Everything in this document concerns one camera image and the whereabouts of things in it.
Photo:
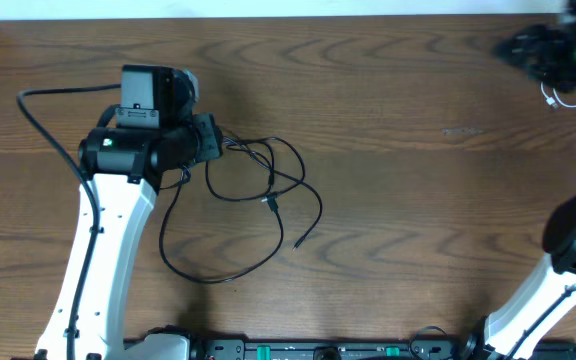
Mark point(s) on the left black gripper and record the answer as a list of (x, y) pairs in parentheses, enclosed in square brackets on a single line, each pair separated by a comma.
[(214, 141)]

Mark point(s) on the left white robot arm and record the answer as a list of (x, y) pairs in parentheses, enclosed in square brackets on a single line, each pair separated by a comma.
[(121, 162)]

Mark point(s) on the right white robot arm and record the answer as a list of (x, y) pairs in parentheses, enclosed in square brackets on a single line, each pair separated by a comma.
[(549, 292)]

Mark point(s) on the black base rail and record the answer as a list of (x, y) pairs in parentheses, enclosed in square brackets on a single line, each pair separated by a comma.
[(236, 349)]

